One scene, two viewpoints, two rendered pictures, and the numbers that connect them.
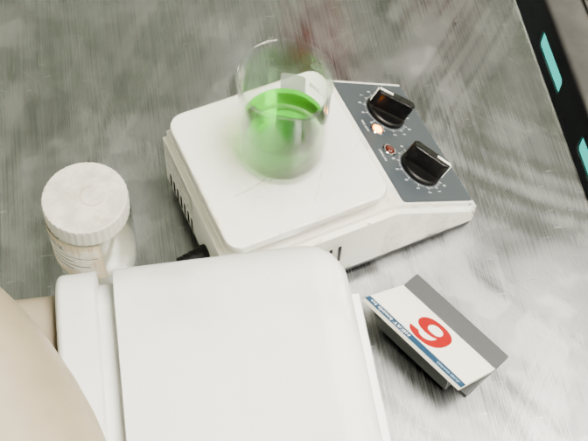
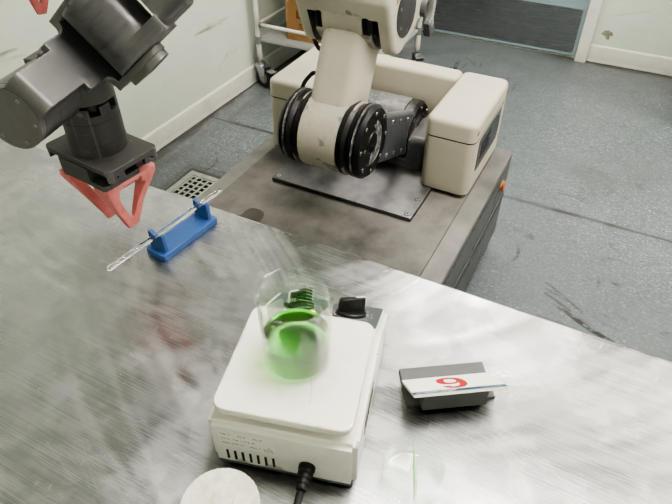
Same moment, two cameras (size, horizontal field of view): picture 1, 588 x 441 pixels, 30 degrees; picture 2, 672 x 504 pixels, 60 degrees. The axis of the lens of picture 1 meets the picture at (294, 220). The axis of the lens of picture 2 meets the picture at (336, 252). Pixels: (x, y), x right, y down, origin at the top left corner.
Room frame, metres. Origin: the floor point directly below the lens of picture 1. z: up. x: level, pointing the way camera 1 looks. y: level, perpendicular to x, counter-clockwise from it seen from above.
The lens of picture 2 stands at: (0.21, 0.24, 1.25)
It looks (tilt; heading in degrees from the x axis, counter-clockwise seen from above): 41 degrees down; 309
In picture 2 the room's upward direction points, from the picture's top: straight up
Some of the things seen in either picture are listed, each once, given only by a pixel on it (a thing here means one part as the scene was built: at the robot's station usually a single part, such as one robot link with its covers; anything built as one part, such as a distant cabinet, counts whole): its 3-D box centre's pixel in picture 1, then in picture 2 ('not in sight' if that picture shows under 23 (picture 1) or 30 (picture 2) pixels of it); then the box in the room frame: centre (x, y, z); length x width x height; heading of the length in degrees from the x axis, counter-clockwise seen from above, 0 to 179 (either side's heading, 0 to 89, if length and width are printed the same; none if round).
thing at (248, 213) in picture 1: (276, 157); (298, 365); (0.44, 0.01, 0.83); 0.12 x 0.12 x 0.01; 27
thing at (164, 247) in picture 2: not in sight; (181, 227); (0.75, -0.09, 0.77); 0.10 x 0.03 x 0.04; 96
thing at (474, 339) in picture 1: (437, 329); (450, 378); (0.34, -0.10, 0.77); 0.09 x 0.06 x 0.04; 46
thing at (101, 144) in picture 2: not in sight; (95, 129); (0.74, -0.01, 0.95); 0.10 x 0.07 x 0.07; 6
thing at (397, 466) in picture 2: not in sight; (412, 472); (0.32, 0.00, 0.76); 0.06 x 0.06 x 0.02
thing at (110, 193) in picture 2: not in sight; (115, 187); (0.73, -0.01, 0.88); 0.07 x 0.07 x 0.09; 6
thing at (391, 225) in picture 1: (308, 180); (307, 372); (0.45, -0.01, 0.79); 0.22 x 0.13 x 0.08; 117
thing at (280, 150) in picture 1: (285, 119); (299, 328); (0.44, 0.01, 0.88); 0.07 x 0.06 x 0.08; 33
